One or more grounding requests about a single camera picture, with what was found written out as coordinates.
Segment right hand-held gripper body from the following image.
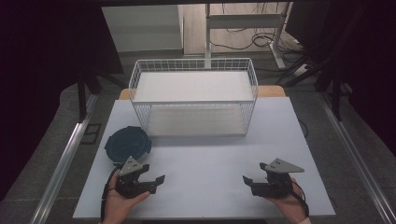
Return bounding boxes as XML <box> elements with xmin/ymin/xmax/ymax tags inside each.
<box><xmin>250</xmin><ymin>157</ymin><xmax>305</xmax><ymax>200</ymax></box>

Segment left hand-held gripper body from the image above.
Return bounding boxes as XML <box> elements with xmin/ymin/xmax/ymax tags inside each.
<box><xmin>115</xmin><ymin>156</ymin><xmax>157</xmax><ymax>200</ymax></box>

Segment person's left hand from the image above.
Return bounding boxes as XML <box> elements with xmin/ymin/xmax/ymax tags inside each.
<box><xmin>102</xmin><ymin>173</ymin><xmax>151</xmax><ymax>224</ymax></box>

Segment person's right hand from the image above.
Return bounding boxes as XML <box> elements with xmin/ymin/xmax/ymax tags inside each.
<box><xmin>263</xmin><ymin>177</ymin><xmax>308</xmax><ymax>224</ymax></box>

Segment dark blue round lid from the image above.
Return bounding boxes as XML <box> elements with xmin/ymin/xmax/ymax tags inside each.
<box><xmin>104</xmin><ymin>125</ymin><xmax>153</xmax><ymax>165</ymax></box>

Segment wooden table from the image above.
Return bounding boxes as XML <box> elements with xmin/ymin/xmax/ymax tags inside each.
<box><xmin>119</xmin><ymin>85</ymin><xmax>287</xmax><ymax>101</ymax></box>

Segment black metal stand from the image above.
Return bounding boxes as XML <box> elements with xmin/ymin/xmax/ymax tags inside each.
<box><xmin>76</xmin><ymin>70</ymin><xmax>127</xmax><ymax>123</ymax></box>
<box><xmin>275</xmin><ymin>55</ymin><xmax>345</xmax><ymax>122</ymax></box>

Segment white power strip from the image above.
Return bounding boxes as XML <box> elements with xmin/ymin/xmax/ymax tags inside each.
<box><xmin>291</xmin><ymin>63</ymin><xmax>313</xmax><ymax>77</ymax></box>

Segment white cabinet panel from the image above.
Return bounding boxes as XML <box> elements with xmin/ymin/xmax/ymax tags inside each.
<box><xmin>101</xmin><ymin>4</ymin><xmax>185</xmax><ymax>54</ymax></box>

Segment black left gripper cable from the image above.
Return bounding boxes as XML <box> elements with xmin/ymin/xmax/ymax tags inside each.
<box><xmin>100</xmin><ymin>165</ymin><xmax>123</xmax><ymax>222</ymax></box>

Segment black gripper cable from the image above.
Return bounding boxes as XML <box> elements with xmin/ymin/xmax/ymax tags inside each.
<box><xmin>290</xmin><ymin>179</ymin><xmax>310</xmax><ymax>218</ymax></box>
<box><xmin>100</xmin><ymin>165</ymin><xmax>123</xmax><ymax>222</ymax></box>

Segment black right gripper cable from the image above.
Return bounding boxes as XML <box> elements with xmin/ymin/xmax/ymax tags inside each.
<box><xmin>290</xmin><ymin>179</ymin><xmax>310</xmax><ymax>218</ymax></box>

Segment black square floor bracket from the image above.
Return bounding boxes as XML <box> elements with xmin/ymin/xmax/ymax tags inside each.
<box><xmin>80</xmin><ymin>122</ymin><xmax>103</xmax><ymax>146</ymax></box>

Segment metal floor rail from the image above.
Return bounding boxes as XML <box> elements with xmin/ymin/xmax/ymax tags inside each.
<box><xmin>319</xmin><ymin>92</ymin><xmax>396</xmax><ymax>224</ymax></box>
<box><xmin>29</xmin><ymin>92</ymin><xmax>100</xmax><ymax>224</ymax></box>

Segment white wire basket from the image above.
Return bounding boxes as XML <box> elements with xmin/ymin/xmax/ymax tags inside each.
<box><xmin>128</xmin><ymin>57</ymin><xmax>259</xmax><ymax>138</ymax></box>

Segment black floor cables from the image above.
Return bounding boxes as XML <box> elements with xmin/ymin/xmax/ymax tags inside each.
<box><xmin>208</xmin><ymin>27</ymin><xmax>304</xmax><ymax>55</ymax></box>

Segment white desk frame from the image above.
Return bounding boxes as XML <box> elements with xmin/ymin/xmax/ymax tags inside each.
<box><xmin>204</xmin><ymin>2</ymin><xmax>292</xmax><ymax>70</ymax></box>

